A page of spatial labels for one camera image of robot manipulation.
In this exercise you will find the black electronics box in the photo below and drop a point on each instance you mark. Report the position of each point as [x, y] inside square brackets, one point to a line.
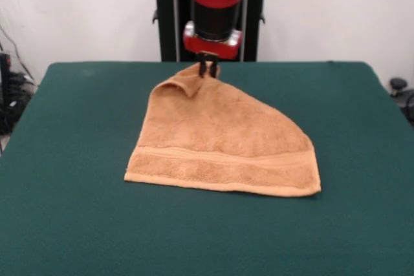
[4, 72]

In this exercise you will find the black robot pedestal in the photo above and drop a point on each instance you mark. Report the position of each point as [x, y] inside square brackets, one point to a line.
[166, 30]

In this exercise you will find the dark green table cloth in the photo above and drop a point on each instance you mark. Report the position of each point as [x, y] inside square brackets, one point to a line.
[97, 224]

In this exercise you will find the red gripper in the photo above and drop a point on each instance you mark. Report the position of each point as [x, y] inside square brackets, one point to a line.
[210, 48]

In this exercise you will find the black chair base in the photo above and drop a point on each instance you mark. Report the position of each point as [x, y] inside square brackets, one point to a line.
[401, 86]

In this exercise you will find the orange terry towel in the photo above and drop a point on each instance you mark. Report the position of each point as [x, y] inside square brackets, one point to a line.
[223, 143]

